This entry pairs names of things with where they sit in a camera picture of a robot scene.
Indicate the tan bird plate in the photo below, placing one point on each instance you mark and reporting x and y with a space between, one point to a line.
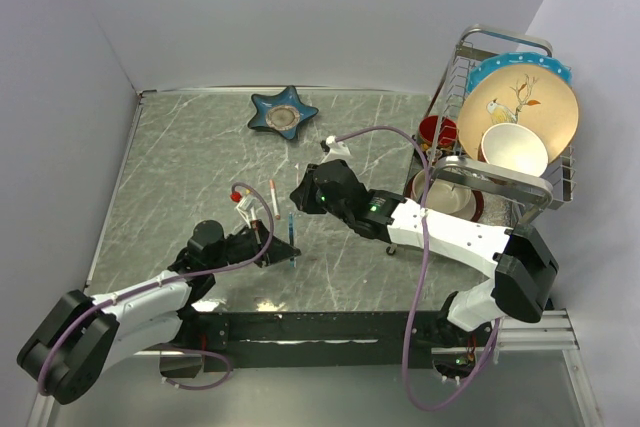
523 94

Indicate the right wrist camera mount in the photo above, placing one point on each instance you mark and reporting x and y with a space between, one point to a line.
334 149

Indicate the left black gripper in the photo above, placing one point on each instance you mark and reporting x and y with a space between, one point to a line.
278 251

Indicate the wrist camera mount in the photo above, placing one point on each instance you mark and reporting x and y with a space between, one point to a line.
334 149
245 205

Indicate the white marker orange tip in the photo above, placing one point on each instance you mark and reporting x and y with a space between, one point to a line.
274 199

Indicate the red rimmed bowl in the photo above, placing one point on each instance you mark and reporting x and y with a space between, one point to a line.
446 197

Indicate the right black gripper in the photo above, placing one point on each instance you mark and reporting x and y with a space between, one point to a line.
303 195

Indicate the red cup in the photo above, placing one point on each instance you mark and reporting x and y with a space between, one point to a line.
437 137

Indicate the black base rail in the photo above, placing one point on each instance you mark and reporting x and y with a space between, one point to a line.
297 339

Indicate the white bowl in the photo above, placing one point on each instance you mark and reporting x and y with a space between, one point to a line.
514 147

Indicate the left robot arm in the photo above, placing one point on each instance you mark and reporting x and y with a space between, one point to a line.
83 336

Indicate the blue pen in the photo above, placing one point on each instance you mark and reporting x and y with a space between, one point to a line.
291 236

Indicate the blue star-shaped dish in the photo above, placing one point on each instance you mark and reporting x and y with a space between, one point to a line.
281 113

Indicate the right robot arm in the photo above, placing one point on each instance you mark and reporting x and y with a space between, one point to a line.
517 263

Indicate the metal dish rack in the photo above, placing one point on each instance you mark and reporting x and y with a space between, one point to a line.
510 197

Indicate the blue dotted plate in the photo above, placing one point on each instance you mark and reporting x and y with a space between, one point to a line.
492 64

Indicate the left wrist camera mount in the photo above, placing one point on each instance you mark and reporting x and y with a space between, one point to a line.
245 205

